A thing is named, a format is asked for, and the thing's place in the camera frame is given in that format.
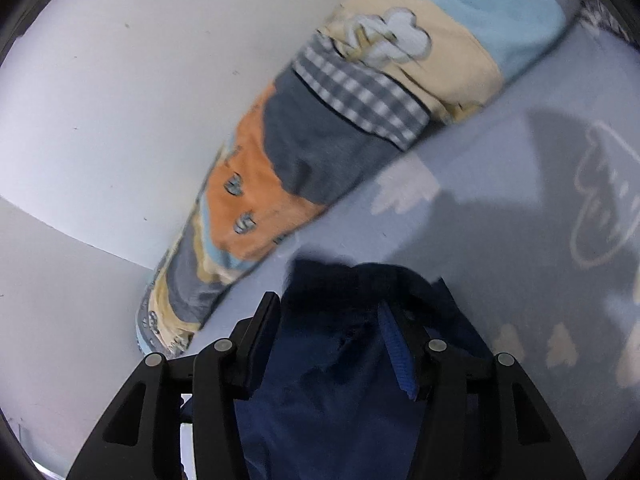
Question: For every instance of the navy jacket with red collar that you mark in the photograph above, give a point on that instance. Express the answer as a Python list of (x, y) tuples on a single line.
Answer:
[(325, 410)]

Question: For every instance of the bed with light blue sheet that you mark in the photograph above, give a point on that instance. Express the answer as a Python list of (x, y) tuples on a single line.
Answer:
[(500, 185)]

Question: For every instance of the dark patterned cloth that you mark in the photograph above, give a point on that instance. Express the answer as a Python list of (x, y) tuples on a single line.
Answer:
[(597, 12)]

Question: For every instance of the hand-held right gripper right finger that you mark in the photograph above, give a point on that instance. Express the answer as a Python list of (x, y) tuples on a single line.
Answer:
[(397, 355)]

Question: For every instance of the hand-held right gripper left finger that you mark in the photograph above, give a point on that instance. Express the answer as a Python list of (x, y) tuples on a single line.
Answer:
[(260, 340)]

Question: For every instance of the rolled patchwork quilt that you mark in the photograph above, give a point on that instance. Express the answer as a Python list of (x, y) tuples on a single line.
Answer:
[(320, 135)]

